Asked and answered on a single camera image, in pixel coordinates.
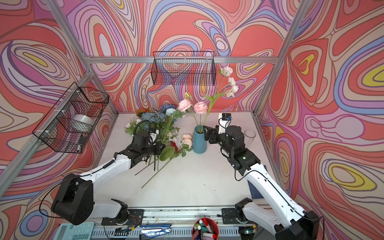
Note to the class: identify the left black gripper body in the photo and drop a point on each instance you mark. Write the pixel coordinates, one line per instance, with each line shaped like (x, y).
(151, 146)

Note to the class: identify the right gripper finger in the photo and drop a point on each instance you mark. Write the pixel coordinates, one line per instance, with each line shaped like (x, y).
(211, 138)
(208, 130)

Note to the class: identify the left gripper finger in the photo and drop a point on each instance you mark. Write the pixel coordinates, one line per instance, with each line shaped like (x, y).
(158, 152)
(159, 145)

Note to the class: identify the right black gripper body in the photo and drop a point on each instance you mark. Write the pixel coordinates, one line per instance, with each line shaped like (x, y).
(214, 135)

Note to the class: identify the teal ceramic vase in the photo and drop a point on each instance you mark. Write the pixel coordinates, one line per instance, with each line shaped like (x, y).
(199, 142)

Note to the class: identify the pink rose stem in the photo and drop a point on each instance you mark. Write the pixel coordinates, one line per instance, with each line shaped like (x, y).
(197, 110)

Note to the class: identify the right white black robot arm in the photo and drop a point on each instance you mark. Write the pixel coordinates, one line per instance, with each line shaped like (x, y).
(288, 221)

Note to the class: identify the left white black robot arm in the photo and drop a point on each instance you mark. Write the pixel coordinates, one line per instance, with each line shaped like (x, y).
(75, 202)

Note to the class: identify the clear glass vase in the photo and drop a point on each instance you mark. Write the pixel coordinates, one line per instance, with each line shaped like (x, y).
(250, 136)

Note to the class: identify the red flower stem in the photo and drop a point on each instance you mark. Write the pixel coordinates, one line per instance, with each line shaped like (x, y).
(173, 144)

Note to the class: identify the peach carnation stem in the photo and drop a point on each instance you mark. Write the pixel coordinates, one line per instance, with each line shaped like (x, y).
(169, 155)

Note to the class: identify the blue hydrangea bunch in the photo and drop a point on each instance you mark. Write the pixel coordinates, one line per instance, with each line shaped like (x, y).
(162, 120)

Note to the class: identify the orange flower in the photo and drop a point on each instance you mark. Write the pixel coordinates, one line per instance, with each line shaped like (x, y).
(140, 112)

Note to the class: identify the silver tape roll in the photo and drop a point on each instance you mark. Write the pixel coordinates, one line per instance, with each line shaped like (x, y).
(81, 123)

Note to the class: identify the red pen cup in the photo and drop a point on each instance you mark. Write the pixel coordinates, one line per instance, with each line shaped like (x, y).
(205, 229)

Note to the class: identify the teal calculator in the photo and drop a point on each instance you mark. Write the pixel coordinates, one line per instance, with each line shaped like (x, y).
(69, 231)

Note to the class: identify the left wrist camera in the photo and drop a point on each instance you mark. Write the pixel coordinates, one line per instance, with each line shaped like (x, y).
(154, 136)

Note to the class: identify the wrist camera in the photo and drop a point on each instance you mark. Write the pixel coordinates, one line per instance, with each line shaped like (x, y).
(224, 121)
(154, 136)

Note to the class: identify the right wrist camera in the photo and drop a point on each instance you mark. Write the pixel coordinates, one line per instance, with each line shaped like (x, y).
(224, 121)

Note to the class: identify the back wire basket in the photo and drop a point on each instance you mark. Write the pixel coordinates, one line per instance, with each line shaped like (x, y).
(184, 68)

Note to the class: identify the wire basket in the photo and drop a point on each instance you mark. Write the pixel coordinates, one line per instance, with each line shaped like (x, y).
(184, 68)
(57, 133)

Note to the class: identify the left wire basket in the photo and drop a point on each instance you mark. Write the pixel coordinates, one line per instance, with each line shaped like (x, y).
(57, 133)

